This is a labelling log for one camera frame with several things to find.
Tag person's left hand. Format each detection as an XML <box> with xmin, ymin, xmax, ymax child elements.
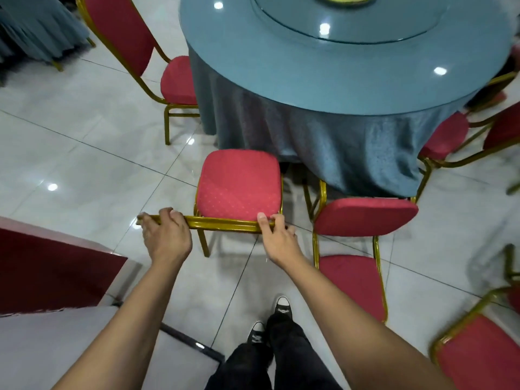
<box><xmin>136</xmin><ymin>206</ymin><xmax>193</xmax><ymax>267</ymax></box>

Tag person's right hand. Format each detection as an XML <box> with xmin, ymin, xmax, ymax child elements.
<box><xmin>256</xmin><ymin>212</ymin><xmax>306</xmax><ymax>274</ymax></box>

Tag red chair gold frame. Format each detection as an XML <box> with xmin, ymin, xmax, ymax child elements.
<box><xmin>75</xmin><ymin>0</ymin><xmax>200</xmax><ymax>146</ymax></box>
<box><xmin>414</xmin><ymin>100</ymin><xmax>520</xmax><ymax>202</ymax></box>
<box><xmin>302</xmin><ymin>179</ymin><xmax>420</xmax><ymax>324</ymax></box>
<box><xmin>464</xmin><ymin>43</ymin><xmax>520</xmax><ymax>115</ymax></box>
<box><xmin>136</xmin><ymin>148</ymin><xmax>285</xmax><ymax>258</ymax></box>
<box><xmin>430</xmin><ymin>242</ymin><xmax>520</xmax><ymax>390</ymax></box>

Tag person's left forearm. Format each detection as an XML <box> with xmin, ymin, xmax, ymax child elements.
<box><xmin>51</xmin><ymin>257</ymin><xmax>192</xmax><ymax>390</ymax></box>

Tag person's right forearm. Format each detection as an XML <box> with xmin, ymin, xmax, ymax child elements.
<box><xmin>280</xmin><ymin>255</ymin><xmax>458</xmax><ymax>390</ymax></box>

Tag blue round table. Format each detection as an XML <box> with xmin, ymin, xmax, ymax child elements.
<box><xmin>178</xmin><ymin>0</ymin><xmax>516</xmax><ymax>199</ymax></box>

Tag glass lazy susan turntable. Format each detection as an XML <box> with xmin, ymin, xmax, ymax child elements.
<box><xmin>250</xmin><ymin>0</ymin><xmax>450</xmax><ymax>45</ymax></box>

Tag black white canvas sneaker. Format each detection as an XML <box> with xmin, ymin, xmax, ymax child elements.
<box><xmin>248</xmin><ymin>320</ymin><xmax>268</xmax><ymax>347</ymax></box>
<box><xmin>274</xmin><ymin>295</ymin><xmax>294</xmax><ymax>321</ymax></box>

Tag black trousers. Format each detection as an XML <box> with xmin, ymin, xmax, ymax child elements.
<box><xmin>205</xmin><ymin>312</ymin><xmax>344</xmax><ymax>390</ymax></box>

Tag grey-blue tablecloth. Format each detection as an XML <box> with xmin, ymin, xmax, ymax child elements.
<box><xmin>178</xmin><ymin>0</ymin><xmax>516</xmax><ymax>199</ymax></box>

